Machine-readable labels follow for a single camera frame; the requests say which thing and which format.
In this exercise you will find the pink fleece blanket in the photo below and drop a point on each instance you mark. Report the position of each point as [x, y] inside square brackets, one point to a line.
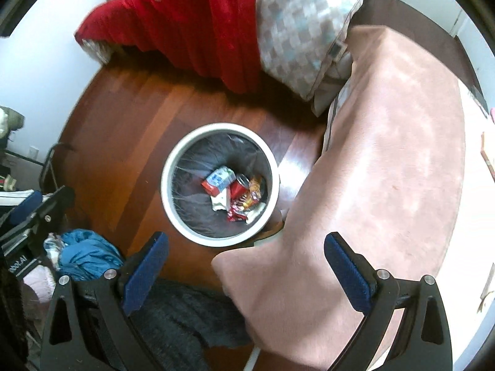
[290, 298]

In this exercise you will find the orange yellow snack wrapper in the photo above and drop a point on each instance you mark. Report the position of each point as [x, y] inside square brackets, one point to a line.
[256, 188]

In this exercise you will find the red blanket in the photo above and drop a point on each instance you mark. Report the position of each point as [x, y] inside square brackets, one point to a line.
[214, 38]

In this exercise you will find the dark grey knit cloth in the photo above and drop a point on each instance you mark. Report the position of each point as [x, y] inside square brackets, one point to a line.
[179, 322]

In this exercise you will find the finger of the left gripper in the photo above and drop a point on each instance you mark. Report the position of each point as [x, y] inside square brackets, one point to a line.
[37, 210]

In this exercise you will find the red foil wrapper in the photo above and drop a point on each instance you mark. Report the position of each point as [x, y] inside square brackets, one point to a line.
[236, 210]

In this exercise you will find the white round trash bin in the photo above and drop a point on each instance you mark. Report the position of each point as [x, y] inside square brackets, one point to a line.
[195, 214]

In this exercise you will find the pure milk carton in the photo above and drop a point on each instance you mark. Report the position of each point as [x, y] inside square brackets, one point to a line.
[218, 180]

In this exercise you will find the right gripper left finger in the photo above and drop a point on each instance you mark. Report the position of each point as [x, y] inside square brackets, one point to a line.
[140, 272]

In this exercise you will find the blue cloth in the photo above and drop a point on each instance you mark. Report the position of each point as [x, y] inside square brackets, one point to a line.
[87, 255]

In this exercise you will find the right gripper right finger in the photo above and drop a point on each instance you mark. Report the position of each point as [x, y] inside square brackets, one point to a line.
[352, 270]

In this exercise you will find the patterned white mattress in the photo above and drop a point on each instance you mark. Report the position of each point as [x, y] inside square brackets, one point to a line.
[299, 40]

